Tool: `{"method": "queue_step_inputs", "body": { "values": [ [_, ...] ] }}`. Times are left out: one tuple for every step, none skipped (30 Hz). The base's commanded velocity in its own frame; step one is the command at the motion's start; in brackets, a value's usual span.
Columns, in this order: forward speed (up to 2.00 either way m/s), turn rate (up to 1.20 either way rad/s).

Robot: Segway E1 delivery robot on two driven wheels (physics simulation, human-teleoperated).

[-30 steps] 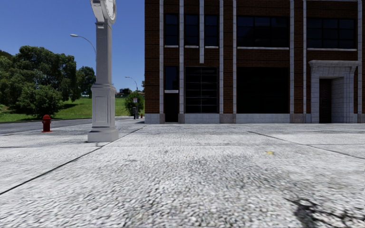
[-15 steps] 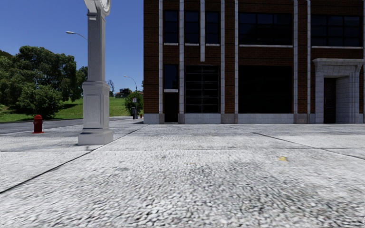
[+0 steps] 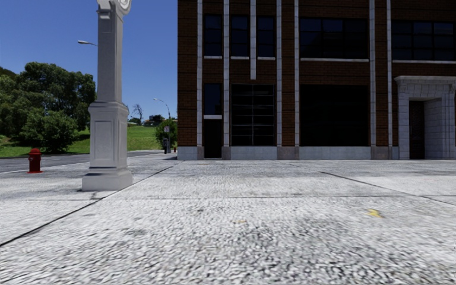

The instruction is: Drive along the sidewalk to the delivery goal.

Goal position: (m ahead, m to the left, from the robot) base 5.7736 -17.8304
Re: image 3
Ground red brick building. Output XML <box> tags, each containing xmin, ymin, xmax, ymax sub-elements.
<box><xmin>177</xmin><ymin>0</ymin><xmax>456</xmax><ymax>161</ymax></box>

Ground pale stone clock pillar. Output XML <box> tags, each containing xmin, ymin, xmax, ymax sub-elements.
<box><xmin>81</xmin><ymin>0</ymin><xmax>134</xmax><ymax>192</ymax></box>

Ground trees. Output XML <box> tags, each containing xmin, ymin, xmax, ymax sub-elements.
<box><xmin>0</xmin><ymin>62</ymin><xmax>97</xmax><ymax>154</ymax></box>

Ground red fire hydrant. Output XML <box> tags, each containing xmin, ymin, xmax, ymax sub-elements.
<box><xmin>27</xmin><ymin>148</ymin><xmax>43</xmax><ymax>174</ymax></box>

